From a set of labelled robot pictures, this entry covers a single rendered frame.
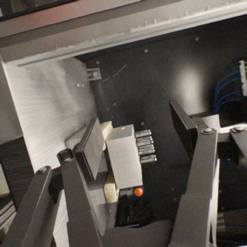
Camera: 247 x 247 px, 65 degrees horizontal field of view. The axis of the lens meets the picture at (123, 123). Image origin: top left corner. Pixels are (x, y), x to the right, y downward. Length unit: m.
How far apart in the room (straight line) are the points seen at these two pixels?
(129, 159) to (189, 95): 0.38
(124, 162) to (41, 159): 0.15
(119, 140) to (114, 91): 0.33
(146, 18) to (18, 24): 0.14
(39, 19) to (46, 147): 0.16
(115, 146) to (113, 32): 0.20
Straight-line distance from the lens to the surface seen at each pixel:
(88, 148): 0.17
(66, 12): 0.25
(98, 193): 0.38
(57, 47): 0.24
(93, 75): 0.66
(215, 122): 0.44
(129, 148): 0.35
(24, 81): 0.29
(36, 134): 0.28
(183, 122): 0.16
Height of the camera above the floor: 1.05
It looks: 5 degrees down
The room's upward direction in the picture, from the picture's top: 78 degrees clockwise
